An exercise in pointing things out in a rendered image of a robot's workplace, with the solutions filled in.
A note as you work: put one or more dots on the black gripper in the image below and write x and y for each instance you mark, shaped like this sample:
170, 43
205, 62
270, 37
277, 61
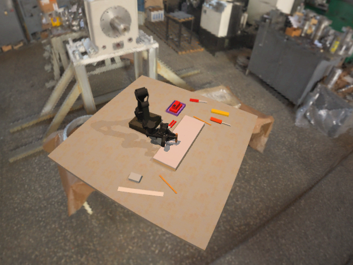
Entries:
168, 135

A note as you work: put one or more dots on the small beige rectangular block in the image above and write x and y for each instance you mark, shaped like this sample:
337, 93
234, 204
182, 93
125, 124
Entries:
135, 177

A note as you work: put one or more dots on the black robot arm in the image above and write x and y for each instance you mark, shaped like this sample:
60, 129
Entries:
142, 113

